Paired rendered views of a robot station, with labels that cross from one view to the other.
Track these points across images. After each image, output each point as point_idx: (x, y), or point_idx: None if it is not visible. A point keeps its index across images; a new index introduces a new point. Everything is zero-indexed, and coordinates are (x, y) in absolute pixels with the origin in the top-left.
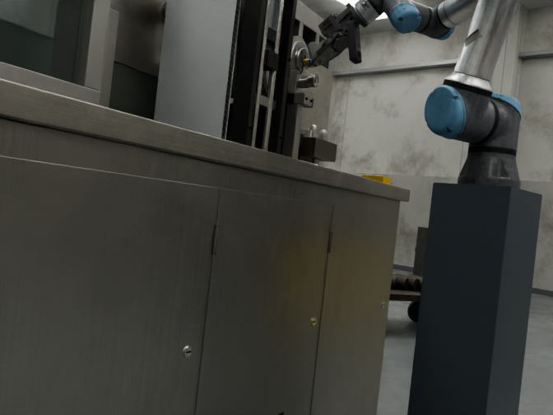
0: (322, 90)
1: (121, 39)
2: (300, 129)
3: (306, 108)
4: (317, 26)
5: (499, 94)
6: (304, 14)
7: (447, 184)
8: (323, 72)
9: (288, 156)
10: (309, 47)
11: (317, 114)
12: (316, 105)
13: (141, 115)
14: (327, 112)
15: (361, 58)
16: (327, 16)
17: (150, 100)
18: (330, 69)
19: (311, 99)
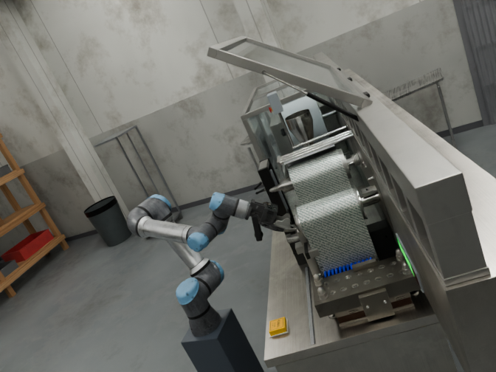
0: (441, 300)
1: (364, 170)
2: (308, 265)
3: (434, 302)
4: (395, 176)
5: (184, 280)
6: (382, 155)
7: (224, 309)
8: (429, 266)
9: (271, 252)
10: (289, 216)
11: (450, 333)
12: (443, 316)
13: (381, 213)
14: (463, 354)
15: (256, 238)
16: (269, 202)
17: (379, 206)
18: (441, 273)
19: (295, 249)
